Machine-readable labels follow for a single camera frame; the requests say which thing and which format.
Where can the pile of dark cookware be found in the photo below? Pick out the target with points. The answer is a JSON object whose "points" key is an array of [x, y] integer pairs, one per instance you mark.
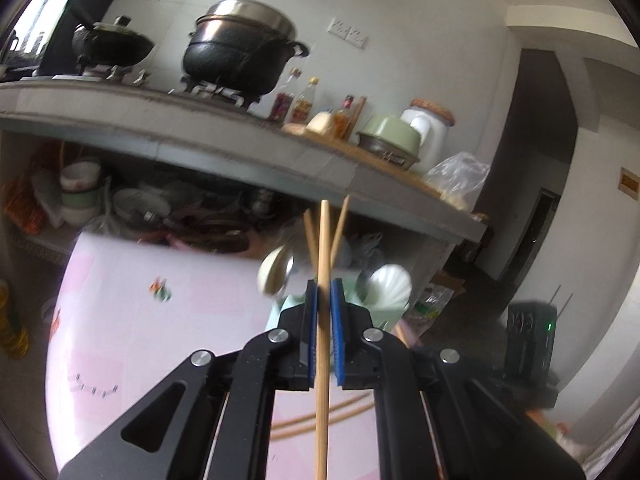
{"points": [[190, 220]]}

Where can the white jar with woven lid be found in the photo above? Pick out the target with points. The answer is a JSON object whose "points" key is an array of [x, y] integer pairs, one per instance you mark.
{"points": [[435, 135]]}

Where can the long bamboo chopstick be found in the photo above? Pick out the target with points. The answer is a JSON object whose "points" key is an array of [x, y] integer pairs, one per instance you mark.
{"points": [[324, 240], [341, 225]]}

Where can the plastic bags with green print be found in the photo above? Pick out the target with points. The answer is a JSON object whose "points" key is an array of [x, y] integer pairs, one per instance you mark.
{"points": [[430, 310]]}

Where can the green enamel basin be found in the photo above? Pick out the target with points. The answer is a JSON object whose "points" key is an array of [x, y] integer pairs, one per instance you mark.
{"points": [[390, 132]]}

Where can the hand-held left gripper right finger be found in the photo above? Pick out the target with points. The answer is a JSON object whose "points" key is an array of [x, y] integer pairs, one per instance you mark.
{"points": [[336, 330]]}

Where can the white plastic bag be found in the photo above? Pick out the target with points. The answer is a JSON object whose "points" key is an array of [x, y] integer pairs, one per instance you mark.
{"points": [[362, 250]]}

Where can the green star-cutout utensil holder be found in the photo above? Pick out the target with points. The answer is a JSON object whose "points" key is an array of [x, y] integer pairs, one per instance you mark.
{"points": [[277, 317]]}

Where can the orange wall sign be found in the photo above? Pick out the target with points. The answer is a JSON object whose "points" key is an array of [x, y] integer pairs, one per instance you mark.
{"points": [[630, 181]]}

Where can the clear plastic bag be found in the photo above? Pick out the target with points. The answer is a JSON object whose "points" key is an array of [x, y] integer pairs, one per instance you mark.
{"points": [[457, 180]]}

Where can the orange mesh bag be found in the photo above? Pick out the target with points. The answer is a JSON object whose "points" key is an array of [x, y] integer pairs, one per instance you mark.
{"points": [[22, 205]]}

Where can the large black cooking pot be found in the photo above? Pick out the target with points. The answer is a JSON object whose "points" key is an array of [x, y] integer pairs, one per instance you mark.
{"points": [[235, 55]]}

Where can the pile of bamboo chopsticks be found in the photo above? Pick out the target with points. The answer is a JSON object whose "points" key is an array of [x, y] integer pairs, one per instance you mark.
{"points": [[295, 421]]}

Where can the dark cap glass bottle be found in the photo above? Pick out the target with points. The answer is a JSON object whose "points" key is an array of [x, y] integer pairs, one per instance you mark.
{"points": [[284, 102]]}

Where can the shiny metal spoon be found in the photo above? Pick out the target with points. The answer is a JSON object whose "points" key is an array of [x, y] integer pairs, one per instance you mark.
{"points": [[294, 265]]}

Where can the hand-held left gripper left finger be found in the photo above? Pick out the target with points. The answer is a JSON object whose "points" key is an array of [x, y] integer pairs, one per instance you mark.
{"points": [[311, 330]]}

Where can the cardboard box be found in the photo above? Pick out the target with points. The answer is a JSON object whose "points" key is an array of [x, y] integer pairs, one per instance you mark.
{"points": [[450, 285]]}

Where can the grey concrete kitchen counter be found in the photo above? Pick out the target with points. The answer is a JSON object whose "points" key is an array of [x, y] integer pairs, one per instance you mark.
{"points": [[200, 130]]}

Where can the kitchen window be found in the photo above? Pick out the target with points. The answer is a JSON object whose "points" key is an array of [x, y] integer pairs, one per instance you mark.
{"points": [[35, 10]]}

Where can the stack of bowls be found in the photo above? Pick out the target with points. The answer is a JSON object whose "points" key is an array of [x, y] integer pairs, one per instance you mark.
{"points": [[80, 195]]}

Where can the yellow cap sauce bottle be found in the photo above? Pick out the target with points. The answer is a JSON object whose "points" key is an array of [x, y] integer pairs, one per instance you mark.
{"points": [[305, 105]]}

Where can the gas stove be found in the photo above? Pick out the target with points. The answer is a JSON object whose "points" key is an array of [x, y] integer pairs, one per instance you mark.
{"points": [[210, 92]]}

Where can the black wok with lid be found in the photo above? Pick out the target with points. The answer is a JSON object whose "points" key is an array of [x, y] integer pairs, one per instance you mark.
{"points": [[112, 42]]}

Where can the yellow oil bottle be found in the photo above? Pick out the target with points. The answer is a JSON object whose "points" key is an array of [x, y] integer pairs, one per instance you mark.
{"points": [[12, 325]]}

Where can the white wall socket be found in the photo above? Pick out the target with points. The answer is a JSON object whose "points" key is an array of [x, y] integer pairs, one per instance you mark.
{"points": [[347, 31]]}

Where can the red cap sauce bottle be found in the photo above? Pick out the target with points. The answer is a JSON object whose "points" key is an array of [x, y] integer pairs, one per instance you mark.
{"points": [[344, 120]]}

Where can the wooden cutting board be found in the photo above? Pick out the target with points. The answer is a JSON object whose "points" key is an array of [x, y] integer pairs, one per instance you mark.
{"points": [[380, 167]]}

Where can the black router with antennas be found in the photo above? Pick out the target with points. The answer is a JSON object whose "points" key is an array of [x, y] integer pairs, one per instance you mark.
{"points": [[530, 335]]}

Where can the cream plastic ladle spoon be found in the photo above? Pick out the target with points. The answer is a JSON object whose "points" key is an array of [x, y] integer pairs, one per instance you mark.
{"points": [[272, 270]]}

